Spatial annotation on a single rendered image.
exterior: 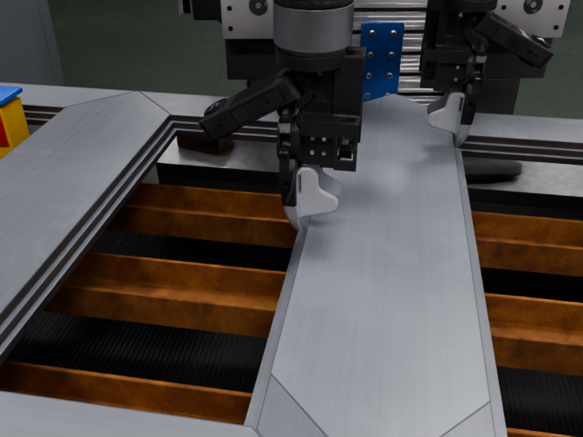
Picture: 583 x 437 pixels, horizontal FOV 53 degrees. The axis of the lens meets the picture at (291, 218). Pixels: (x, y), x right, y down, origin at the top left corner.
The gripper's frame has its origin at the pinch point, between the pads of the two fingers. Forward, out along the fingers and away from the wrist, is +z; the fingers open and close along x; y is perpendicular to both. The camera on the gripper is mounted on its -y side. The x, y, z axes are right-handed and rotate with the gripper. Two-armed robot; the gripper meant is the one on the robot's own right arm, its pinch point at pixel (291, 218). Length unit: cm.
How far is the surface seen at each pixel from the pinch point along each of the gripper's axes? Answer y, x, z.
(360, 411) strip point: 9.7, -25.2, 0.8
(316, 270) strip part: 4.0, -8.2, 0.8
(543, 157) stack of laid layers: 33.2, 26.6, 2.9
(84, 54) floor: -188, 301, 85
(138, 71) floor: -141, 275, 85
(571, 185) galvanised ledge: 45, 45, 17
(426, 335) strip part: 15.0, -15.8, 0.8
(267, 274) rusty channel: -4.2, 5.4, 13.0
